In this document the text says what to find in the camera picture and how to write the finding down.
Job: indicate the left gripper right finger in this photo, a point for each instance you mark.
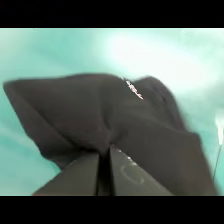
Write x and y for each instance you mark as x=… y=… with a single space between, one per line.
x=136 y=178

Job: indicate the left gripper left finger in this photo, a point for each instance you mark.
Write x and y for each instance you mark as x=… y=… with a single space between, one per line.
x=77 y=179

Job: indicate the black garment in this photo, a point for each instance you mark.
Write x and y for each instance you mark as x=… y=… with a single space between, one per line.
x=100 y=113

